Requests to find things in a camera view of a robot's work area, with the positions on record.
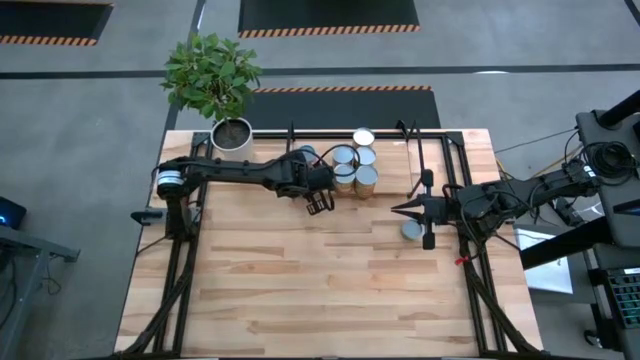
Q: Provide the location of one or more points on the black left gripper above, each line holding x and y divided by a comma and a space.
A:
295, 177

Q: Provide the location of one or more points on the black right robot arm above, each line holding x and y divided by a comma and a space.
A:
525, 192

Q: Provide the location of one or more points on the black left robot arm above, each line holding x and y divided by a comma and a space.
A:
235, 170

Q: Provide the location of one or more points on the black floor mat striped edge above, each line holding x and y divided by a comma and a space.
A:
325, 15
350, 110
50, 20

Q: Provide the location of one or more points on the white paper sheet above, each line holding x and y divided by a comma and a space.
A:
550, 277

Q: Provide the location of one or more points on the small black mounted device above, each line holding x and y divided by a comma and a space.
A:
145, 216

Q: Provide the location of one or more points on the gray equipment cart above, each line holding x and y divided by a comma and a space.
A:
600, 131

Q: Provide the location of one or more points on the small red tag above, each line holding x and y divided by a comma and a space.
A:
457, 260

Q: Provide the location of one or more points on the black aluminium table frame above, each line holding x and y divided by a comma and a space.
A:
250, 135

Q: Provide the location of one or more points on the orange printed silver-top can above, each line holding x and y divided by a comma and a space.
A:
343, 156
345, 174

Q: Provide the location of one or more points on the green orange printed can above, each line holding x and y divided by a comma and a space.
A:
363, 136

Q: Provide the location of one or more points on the white plant pot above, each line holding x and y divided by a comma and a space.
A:
240, 157

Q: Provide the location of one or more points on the gray metal side table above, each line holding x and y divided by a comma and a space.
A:
30, 240

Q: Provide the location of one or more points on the black metal beam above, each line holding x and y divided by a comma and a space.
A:
560, 245

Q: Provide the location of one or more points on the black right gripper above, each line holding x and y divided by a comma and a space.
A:
447, 210

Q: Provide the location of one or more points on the yellow patterned silver-top can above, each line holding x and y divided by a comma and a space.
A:
366, 156

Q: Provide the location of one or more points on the small silver-top tin can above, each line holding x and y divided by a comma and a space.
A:
411, 230

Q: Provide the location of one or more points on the backlit keyboard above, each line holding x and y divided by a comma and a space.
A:
627, 300

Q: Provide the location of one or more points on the small blue-rimmed can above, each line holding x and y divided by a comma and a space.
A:
309, 150

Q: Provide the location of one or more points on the large red orange printed can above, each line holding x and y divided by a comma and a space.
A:
366, 177

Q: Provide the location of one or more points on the black device with blue light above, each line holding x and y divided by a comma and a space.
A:
12, 212

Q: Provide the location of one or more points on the green leafy plant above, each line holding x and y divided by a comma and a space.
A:
210, 75

